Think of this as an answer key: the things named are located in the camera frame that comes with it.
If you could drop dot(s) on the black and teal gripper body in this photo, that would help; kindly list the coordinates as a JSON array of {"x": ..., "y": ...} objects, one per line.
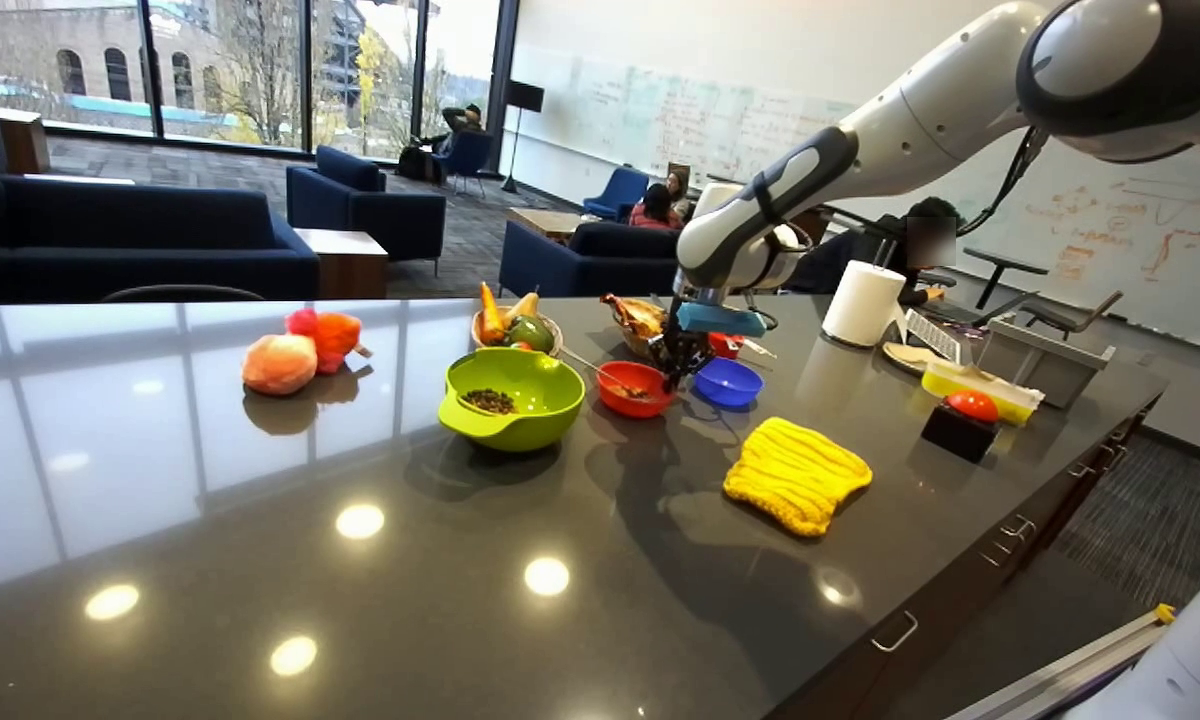
[{"x": 698, "y": 312}]

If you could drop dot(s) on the orange bowl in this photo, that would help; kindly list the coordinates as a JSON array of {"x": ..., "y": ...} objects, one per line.
[{"x": 633, "y": 391}]

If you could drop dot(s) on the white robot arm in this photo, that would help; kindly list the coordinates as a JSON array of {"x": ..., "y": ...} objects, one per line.
[{"x": 1107, "y": 76}]

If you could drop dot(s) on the blue bowl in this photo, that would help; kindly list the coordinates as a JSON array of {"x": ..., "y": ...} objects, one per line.
[{"x": 725, "y": 384}]

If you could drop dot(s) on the green bowl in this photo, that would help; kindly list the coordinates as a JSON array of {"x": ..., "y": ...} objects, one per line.
[{"x": 510, "y": 400}]

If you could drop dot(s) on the small red white toy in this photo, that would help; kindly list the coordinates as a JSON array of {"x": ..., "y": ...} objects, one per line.
[{"x": 739, "y": 350}]

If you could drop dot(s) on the seated person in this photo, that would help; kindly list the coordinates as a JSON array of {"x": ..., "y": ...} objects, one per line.
[{"x": 657, "y": 211}]

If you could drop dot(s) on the white paper towel roll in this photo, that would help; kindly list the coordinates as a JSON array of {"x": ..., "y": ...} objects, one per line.
[{"x": 860, "y": 305}]

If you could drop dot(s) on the yellow crocheted cloth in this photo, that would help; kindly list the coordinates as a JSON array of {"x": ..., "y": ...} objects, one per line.
[{"x": 795, "y": 478}]

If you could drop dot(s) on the white plate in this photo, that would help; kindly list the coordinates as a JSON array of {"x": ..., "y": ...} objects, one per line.
[{"x": 915, "y": 356}]

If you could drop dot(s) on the red button on black box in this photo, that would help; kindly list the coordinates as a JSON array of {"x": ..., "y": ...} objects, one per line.
[{"x": 967, "y": 424}]

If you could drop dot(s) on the yellow tray with papers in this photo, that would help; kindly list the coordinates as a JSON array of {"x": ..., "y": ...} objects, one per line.
[{"x": 1012, "y": 400}]

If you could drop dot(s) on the red toy fruit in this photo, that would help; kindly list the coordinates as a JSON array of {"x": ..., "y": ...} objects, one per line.
[{"x": 335, "y": 339}]

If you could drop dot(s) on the dark blue armchair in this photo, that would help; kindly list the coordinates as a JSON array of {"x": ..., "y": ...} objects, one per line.
[{"x": 354, "y": 193}]

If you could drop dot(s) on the peach toy fruit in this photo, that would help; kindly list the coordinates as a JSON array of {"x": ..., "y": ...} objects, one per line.
[{"x": 278, "y": 365}]

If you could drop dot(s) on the dark blue sofa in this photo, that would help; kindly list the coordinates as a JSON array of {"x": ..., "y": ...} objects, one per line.
[{"x": 85, "y": 243}]

